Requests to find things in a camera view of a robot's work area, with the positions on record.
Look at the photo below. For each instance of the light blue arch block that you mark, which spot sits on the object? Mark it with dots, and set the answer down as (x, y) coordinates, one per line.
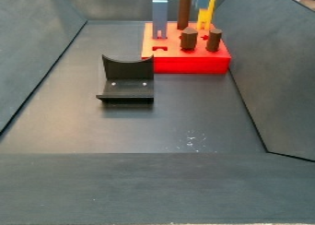
(159, 19)

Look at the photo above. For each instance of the short brown hexagonal peg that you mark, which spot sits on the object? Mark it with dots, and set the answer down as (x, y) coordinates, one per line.
(213, 40)

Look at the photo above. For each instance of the yellow arch block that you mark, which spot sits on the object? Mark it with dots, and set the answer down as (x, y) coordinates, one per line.
(204, 16)

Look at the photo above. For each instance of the black curved holder stand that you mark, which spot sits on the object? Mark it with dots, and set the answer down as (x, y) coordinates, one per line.
(128, 80)

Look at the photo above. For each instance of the tall brown cylinder peg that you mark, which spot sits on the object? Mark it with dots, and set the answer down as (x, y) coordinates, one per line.
(183, 17)

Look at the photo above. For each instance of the short brown pointed peg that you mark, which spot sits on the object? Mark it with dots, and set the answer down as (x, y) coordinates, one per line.
(188, 39)

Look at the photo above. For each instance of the red peg board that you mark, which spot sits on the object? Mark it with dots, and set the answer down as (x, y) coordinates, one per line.
(171, 60)

